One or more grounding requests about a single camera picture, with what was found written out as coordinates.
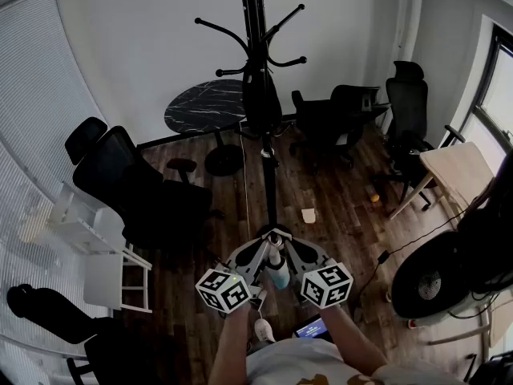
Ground black-framed window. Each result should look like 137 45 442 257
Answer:
471 24 513 154

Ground phone with blue screen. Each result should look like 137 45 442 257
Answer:
293 314 332 340

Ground person's right forearm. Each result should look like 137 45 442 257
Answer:
318 305 388 377

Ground white wall pipe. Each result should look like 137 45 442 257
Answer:
394 0 424 86

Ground thin white cord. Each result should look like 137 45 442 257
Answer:
239 121 252 238

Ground black umbrella with white handle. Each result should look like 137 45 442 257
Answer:
241 60 290 290

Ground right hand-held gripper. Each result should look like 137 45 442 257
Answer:
276 227 354 309

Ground black coat rack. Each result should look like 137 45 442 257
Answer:
194 0 309 232

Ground white shelf unit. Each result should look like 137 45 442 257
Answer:
48 180 153 314

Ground large black office chair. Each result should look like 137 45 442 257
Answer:
64 116 225 253

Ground black mesh chair with headrest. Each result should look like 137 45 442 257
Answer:
371 60 467 213

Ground person's left forearm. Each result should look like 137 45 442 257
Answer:
208 306 252 385

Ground black padded chair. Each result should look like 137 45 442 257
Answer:
6 283 135 385

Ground black round fan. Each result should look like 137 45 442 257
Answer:
390 230 500 325

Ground black low-back office chair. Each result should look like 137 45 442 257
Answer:
289 84 382 172

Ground person's left white shoe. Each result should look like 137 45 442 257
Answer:
254 318 277 343

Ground black power adapter cable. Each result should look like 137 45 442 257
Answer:
355 210 460 310

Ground person's white shirt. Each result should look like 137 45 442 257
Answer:
245 337 466 385

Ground white window blinds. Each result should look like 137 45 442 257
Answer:
0 0 111 385

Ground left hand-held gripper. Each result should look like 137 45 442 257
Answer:
195 227 280 315

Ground light wooden desk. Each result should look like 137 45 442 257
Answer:
387 141 497 256

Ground round black marble table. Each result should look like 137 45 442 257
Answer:
164 79 248 178

